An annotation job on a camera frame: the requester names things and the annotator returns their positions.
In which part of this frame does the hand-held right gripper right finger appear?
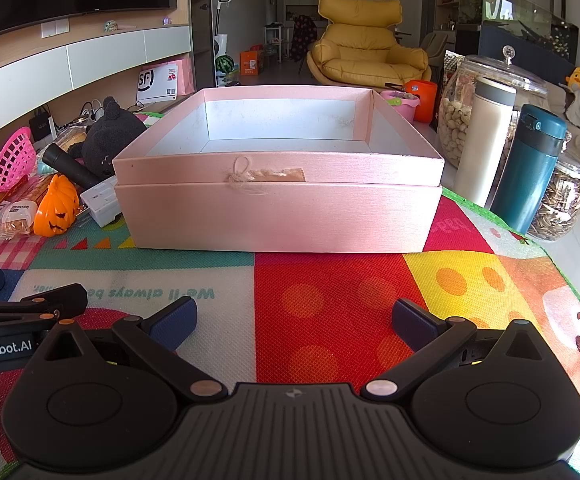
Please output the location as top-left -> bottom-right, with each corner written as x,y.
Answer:
361,298 -> 543,403

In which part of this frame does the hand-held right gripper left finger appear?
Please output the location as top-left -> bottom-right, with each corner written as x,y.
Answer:
44,296 -> 227,403

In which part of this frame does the labelled packaged bread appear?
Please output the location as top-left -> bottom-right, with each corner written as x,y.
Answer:
0,175 -> 53,243

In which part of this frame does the orange pumpkin toy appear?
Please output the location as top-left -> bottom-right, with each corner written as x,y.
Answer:
33,174 -> 80,237

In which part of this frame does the white adapter box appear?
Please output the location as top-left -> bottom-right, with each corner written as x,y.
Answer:
80,176 -> 123,228

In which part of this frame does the pink plastic basket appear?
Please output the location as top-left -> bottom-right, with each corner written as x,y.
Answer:
0,127 -> 38,246

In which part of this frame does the black flashlight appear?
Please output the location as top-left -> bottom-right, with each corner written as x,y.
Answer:
41,143 -> 103,191

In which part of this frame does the pink cardboard box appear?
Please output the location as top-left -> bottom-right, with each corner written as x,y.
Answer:
112,86 -> 444,253

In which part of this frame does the plain packaged bread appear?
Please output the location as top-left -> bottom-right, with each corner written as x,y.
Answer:
52,126 -> 91,153

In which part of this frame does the black plush cat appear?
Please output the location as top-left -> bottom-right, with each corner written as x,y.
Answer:
67,96 -> 148,178

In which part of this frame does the colourful printed play mat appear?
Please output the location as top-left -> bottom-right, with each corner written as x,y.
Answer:
0,110 -> 580,480

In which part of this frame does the black router box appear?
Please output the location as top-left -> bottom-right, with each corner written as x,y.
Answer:
29,107 -> 58,142

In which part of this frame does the teal thermos bottle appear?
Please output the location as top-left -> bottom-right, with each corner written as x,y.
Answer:
490,104 -> 568,235

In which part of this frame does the small sunflower seed jar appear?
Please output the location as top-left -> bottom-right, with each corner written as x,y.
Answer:
527,132 -> 580,242

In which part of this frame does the white thermos bottle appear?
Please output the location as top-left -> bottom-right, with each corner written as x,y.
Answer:
454,77 -> 517,208

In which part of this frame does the large glass nut jar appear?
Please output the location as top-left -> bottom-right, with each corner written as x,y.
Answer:
437,46 -> 550,171

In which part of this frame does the orange pumpkin bucket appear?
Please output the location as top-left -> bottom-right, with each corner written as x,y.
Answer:
404,79 -> 438,123

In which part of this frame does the pink toy bucket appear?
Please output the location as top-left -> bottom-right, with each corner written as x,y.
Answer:
380,90 -> 421,122

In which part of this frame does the white courier envelope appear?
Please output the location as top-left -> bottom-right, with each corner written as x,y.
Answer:
136,62 -> 179,105

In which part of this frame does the pink paper bag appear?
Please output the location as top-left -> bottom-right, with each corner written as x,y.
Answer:
162,57 -> 195,97

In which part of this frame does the orange cardboard box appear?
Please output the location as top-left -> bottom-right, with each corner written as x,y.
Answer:
240,49 -> 265,76

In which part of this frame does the yellow leather armchair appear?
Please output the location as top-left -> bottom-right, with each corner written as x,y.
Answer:
306,0 -> 433,88

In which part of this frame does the white stick vacuum cleaner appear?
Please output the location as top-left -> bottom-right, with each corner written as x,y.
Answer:
213,0 -> 234,56

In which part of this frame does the chair with floral cover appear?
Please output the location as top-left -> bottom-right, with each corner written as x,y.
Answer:
290,15 -> 318,63

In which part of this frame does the glass fish tank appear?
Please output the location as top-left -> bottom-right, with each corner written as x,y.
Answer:
457,0 -> 580,68

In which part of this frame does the white wall switch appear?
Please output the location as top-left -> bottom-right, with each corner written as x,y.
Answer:
41,16 -> 71,39

